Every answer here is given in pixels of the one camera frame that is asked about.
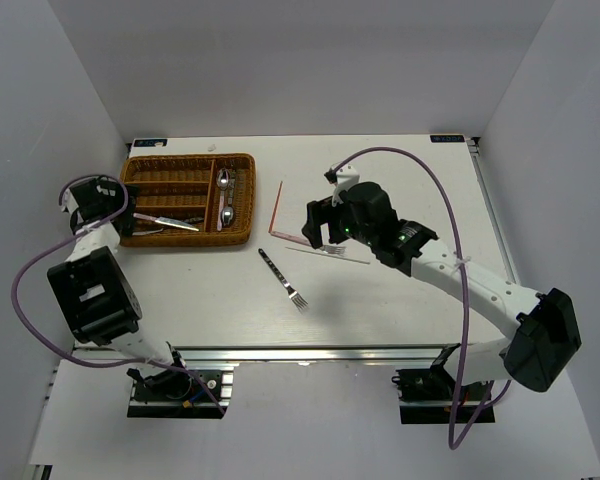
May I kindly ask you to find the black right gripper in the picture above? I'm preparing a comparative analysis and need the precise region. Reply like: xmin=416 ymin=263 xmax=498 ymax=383
xmin=302 ymin=195 xmax=376 ymax=250

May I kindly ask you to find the pink handled knife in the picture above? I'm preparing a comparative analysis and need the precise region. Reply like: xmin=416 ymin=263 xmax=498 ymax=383
xmin=133 ymin=213 xmax=199 ymax=232

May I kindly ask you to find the pink handled fork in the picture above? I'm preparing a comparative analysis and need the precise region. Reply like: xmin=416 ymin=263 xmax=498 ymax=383
xmin=270 ymin=230 xmax=346 ymax=255

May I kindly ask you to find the thin white chopstick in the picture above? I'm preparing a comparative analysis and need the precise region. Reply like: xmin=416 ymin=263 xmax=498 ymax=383
xmin=287 ymin=246 xmax=370 ymax=265

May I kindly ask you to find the orange chopstick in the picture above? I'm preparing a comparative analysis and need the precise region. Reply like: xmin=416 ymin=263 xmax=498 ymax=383
xmin=268 ymin=180 xmax=284 ymax=234

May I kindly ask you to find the black handled spoon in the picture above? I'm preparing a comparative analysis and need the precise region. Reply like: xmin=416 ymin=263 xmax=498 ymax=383
xmin=220 ymin=170 xmax=236 ymax=227

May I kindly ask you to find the black handled fork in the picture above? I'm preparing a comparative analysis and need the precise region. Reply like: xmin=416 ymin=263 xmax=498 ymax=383
xmin=258 ymin=248 xmax=309 ymax=312

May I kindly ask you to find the pink handled spoon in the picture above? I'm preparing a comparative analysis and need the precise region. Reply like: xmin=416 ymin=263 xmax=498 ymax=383
xmin=216 ymin=168 xmax=230 ymax=232

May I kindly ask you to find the black handled knife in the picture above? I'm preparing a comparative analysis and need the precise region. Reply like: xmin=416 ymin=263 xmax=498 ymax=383
xmin=131 ymin=217 xmax=204 ymax=236

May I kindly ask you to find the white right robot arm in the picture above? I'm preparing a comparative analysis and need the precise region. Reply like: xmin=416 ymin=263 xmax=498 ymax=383
xmin=302 ymin=182 xmax=581 ymax=399

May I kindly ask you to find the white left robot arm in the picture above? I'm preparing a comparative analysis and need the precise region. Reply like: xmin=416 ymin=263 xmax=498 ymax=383
xmin=47 ymin=175 xmax=192 ymax=399

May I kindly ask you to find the woven wicker cutlery tray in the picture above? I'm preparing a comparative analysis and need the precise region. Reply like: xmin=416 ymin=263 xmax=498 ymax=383
xmin=121 ymin=153 xmax=256 ymax=248

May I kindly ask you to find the blue label left corner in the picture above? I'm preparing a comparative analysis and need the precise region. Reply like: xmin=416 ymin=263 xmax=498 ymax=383
xmin=133 ymin=139 xmax=168 ymax=148

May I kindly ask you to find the blue label corner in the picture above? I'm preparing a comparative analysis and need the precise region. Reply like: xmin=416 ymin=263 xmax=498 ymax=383
xmin=133 ymin=139 xmax=168 ymax=148
xmin=429 ymin=134 xmax=465 ymax=143

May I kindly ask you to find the blue label right corner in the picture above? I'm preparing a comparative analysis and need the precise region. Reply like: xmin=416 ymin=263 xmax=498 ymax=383
xmin=429 ymin=134 xmax=465 ymax=143

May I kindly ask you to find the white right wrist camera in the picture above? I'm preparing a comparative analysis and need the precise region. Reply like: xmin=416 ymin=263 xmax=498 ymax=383
xmin=324 ymin=165 xmax=360 ymax=207

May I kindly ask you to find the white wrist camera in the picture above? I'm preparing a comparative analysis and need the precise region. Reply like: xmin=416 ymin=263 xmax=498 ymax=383
xmin=59 ymin=188 xmax=79 ymax=214
xmin=324 ymin=165 xmax=360 ymax=207

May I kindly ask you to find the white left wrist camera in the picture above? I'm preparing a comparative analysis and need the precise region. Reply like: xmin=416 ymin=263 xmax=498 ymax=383
xmin=59 ymin=188 xmax=79 ymax=214

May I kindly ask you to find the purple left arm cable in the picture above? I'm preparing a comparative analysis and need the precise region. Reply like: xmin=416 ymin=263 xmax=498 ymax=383
xmin=10 ymin=173 xmax=227 ymax=416

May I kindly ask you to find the aluminium table edge rail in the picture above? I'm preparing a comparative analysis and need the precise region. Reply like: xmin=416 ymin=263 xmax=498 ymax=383
xmin=72 ymin=343 xmax=461 ymax=365

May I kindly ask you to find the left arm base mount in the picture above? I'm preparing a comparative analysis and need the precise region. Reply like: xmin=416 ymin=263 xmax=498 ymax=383
xmin=126 ymin=368 xmax=228 ymax=420

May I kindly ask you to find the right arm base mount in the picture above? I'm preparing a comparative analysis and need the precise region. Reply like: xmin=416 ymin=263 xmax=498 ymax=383
xmin=391 ymin=358 xmax=496 ymax=425

